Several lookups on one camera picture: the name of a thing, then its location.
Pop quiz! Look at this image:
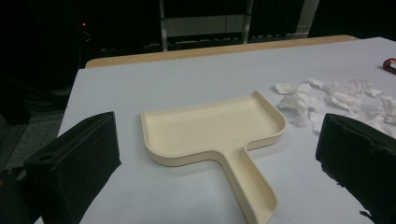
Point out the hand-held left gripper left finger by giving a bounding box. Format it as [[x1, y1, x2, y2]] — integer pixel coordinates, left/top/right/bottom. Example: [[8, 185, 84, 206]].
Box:
[[22, 111, 122, 224]]

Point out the cream plastic dustpan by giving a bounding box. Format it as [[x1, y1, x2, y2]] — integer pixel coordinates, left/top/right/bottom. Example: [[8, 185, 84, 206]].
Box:
[[140, 90, 288, 224]]

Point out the white metal stand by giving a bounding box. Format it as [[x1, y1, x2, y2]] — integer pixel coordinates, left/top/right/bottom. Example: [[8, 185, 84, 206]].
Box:
[[158, 0, 321, 52]]

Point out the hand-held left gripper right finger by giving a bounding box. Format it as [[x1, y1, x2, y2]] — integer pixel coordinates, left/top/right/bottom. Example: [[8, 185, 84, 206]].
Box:
[[315, 112, 396, 224]]

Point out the dark device with red light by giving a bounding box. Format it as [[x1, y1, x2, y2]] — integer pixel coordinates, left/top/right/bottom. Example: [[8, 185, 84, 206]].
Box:
[[71, 12, 94, 45]]

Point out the cream brush with red tip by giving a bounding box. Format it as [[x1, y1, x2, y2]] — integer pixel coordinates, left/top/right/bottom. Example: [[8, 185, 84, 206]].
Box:
[[382, 58, 396, 75]]

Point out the wooden table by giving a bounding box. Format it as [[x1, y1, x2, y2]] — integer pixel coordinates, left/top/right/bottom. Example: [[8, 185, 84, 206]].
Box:
[[85, 35, 360, 69]]

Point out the pile of torn white tissue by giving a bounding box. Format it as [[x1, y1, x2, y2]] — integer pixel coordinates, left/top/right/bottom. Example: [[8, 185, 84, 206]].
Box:
[[274, 77, 396, 138]]

